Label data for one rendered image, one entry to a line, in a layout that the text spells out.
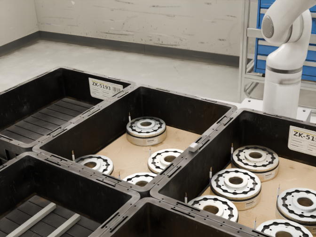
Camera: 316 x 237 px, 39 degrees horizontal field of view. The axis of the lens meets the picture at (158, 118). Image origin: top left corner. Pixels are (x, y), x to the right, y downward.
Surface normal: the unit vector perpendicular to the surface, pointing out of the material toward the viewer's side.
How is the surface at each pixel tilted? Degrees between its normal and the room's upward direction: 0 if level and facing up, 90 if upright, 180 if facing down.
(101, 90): 90
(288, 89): 90
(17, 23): 90
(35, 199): 0
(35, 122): 0
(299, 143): 90
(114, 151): 0
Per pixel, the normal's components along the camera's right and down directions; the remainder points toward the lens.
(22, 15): 0.88, 0.18
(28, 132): -0.04, -0.89
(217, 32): -0.47, 0.43
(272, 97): -0.69, 0.36
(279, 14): -0.90, 0.26
